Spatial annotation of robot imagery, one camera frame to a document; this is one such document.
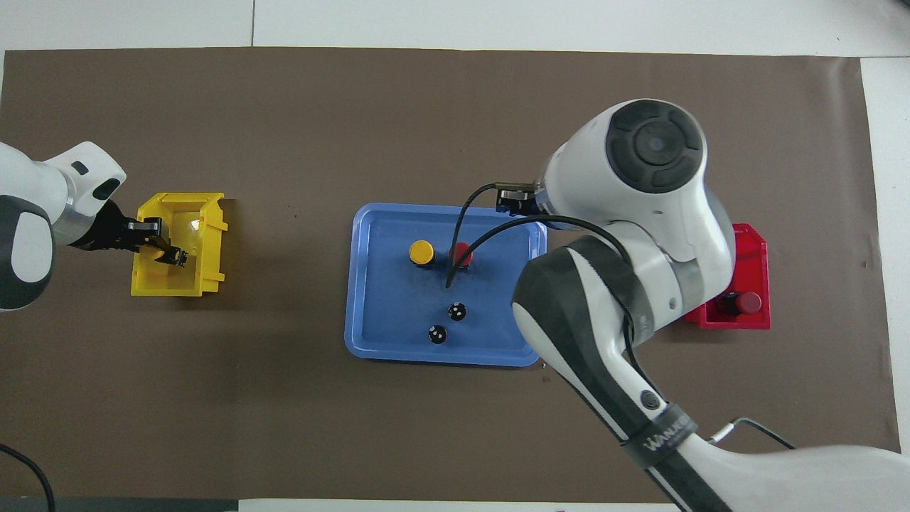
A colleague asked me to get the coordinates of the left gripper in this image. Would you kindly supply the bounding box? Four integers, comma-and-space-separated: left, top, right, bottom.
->
70, 199, 188, 270

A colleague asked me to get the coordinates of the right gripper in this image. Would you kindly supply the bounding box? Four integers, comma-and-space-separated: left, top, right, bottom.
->
495, 183, 544, 216

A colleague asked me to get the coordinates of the yellow plastic bin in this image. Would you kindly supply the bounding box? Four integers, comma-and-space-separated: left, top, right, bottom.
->
130, 192, 229, 298

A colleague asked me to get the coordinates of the blue plastic tray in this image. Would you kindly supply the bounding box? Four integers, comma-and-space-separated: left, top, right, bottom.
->
343, 202, 549, 368

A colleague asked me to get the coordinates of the red plastic bin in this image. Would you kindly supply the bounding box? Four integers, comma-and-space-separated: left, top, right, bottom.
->
683, 222, 772, 331

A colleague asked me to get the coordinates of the black cable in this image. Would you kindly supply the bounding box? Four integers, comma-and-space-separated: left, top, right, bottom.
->
710, 417, 797, 452
0, 443, 57, 512
444, 182, 638, 365

